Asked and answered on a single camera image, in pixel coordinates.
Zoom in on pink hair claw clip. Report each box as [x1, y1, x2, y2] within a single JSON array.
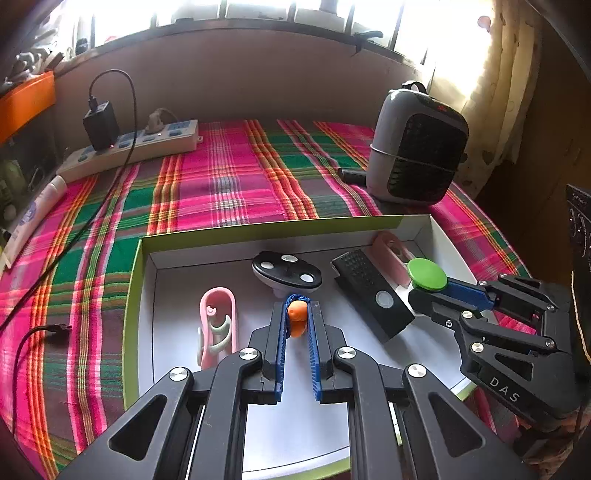
[[198, 287, 238, 370]]

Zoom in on black remote control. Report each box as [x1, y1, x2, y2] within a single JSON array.
[[331, 249, 415, 343]]

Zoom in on black charging cable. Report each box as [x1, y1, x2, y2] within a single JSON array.
[[0, 68, 139, 434]]

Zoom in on cream patterned curtain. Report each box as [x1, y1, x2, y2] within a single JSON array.
[[456, 1, 542, 198]]

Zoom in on orange plastic bin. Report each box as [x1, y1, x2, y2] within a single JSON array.
[[0, 71, 56, 144]]

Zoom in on black power adapter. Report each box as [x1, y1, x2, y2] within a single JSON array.
[[82, 96, 119, 152]]

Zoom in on white plug on strip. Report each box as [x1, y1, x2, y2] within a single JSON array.
[[144, 107, 178, 135]]

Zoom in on white cream tube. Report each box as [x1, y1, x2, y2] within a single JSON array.
[[2, 175, 67, 269]]

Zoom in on grey black space heater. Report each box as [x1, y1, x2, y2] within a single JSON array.
[[366, 81, 469, 205]]

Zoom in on white power strip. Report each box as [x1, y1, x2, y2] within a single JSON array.
[[57, 120, 202, 183]]

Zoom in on black oval spinner toy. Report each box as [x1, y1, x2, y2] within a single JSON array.
[[252, 250, 322, 299]]

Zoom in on plaid pink green bedsheet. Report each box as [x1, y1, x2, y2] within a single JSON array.
[[0, 118, 532, 480]]

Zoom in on orange earplugs blue cord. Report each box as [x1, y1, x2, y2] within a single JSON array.
[[282, 293, 312, 340]]

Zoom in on green and white cardboard tray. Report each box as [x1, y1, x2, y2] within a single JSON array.
[[122, 214, 474, 479]]

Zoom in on green top mushroom knob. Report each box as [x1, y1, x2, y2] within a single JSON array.
[[394, 258, 448, 291]]

